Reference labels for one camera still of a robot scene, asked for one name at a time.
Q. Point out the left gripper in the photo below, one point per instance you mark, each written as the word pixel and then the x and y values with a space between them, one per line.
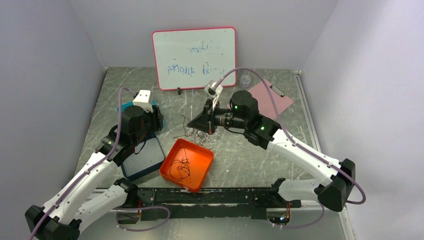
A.
pixel 156 118

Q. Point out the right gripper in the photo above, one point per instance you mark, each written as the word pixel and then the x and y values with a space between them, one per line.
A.
pixel 205 121

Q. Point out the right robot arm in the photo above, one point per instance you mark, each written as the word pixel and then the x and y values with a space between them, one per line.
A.
pixel 332 180

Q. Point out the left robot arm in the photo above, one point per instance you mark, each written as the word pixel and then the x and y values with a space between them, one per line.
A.
pixel 67 214

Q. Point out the teal square tray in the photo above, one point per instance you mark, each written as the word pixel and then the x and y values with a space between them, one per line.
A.
pixel 124 107

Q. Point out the dark blue square tray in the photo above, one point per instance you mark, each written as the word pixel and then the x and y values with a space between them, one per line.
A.
pixel 148 157

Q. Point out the orange square tray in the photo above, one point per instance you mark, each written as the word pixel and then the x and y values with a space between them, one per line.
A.
pixel 187 165

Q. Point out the clear jar of paperclips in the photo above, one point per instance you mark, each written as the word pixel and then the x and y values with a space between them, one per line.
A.
pixel 245 81

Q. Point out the pink clipboard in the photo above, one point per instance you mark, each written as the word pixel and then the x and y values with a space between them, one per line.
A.
pixel 265 105

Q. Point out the red-framed whiteboard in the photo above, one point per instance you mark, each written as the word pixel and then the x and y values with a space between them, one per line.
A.
pixel 191 58

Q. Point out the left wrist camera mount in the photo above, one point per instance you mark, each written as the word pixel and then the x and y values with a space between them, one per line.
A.
pixel 144 100

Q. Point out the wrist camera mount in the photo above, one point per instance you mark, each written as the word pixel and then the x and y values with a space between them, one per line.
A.
pixel 144 100
pixel 214 90

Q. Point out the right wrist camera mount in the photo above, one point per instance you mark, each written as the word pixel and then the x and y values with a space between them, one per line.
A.
pixel 214 90

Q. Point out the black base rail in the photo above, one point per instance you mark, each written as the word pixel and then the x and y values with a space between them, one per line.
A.
pixel 252 202

